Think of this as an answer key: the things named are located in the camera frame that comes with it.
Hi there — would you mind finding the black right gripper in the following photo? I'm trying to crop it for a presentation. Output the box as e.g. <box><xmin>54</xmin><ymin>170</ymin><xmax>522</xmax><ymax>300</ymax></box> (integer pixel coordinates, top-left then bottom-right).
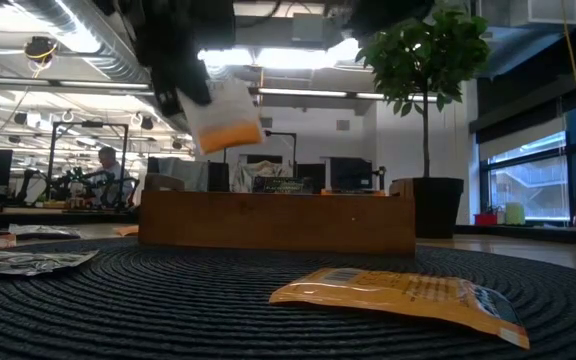
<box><xmin>323</xmin><ymin>0</ymin><xmax>438</xmax><ymax>40</ymax></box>

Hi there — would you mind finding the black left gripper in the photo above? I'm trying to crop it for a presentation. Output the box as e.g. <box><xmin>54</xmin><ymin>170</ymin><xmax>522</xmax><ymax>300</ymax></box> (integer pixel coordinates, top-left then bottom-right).
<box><xmin>91</xmin><ymin>0</ymin><xmax>238</xmax><ymax>120</ymax></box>

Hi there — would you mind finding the wooden compartment tray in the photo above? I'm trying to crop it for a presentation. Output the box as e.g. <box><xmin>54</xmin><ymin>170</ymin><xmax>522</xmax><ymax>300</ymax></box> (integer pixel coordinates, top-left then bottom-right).
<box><xmin>136</xmin><ymin>172</ymin><xmax>418</xmax><ymax>258</ymax></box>

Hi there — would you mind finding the green plant in black pot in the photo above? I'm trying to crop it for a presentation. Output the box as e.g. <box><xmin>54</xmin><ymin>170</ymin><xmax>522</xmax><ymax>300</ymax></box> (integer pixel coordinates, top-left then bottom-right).
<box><xmin>354</xmin><ymin>0</ymin><xmax>493</xmax><ymax>240</ymax></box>

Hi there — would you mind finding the long ceiling light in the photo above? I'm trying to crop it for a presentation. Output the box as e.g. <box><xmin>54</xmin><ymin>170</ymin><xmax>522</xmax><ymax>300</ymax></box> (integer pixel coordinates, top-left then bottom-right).
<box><xmin>59</xmin><ymin>79</ymin><xmax>156</xmax><ymax>91</ymax></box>

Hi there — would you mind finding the background robot station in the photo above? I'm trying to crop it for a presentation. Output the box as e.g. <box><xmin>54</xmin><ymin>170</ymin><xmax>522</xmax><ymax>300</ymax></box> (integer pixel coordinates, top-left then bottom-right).
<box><xmin>15</xmin><ymin>119</ymin><xmax>142</xmax><ymax>211</ymax></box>

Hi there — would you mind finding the person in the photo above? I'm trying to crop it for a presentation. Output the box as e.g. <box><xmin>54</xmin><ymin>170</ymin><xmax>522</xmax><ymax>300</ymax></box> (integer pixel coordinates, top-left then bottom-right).
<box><xmin>83</xmin><ymin>145</ymin><xmax>135</xmax><ymax>207</ymax></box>

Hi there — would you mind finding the black ceiling sensor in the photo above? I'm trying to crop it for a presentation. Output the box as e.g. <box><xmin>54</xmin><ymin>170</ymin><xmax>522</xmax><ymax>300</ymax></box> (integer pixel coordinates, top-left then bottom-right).
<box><xmin>23</xmin><ymin>35</ymin><xmax>60</xmax><ymax>64</ymax></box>

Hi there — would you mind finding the white ceiling vent box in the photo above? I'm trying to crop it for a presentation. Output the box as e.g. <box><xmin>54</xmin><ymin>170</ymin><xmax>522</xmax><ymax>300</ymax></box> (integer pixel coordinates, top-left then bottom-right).
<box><xmin>509</xmin><ymin>0</ymin><xmax>576</xmax><ymax>29</ymax></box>

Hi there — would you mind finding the round dark woven placemat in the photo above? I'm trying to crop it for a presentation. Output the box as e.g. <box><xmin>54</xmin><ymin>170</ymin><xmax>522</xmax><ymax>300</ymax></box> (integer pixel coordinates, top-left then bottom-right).
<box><xmin>0</xmin><ymin>236</ymin><xmax>576</xmax><ymax>360</ymax></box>

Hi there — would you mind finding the pale green cup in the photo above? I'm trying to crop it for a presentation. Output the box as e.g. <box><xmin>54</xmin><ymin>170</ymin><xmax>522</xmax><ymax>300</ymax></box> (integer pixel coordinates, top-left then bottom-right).
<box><xmin>504</xmin><ymin>201</ymin><xmax>527</xmax><ymax>227</ymax></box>

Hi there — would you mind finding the black window desk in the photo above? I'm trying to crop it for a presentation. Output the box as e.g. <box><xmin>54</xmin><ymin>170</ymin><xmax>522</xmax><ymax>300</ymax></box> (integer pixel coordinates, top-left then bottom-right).
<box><xmin>455</xmin><ymin>223</ymin><xmax>576</xmax><ymax>247</ymax></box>

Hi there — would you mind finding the silver ceiling duct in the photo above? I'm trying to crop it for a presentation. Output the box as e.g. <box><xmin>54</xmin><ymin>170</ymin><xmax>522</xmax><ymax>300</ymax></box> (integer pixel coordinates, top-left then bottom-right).
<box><xmin>12</xmin><ymin>0</ymin><xmax>189</xmax><ymax>131</ymax></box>

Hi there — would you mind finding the black window frame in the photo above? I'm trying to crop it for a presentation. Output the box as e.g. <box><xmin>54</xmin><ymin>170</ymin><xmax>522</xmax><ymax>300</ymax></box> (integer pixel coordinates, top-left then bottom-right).
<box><xmin>477</xmin><ymin>94</ymin><xmax>576</xmax><ymax>226</ymax></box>

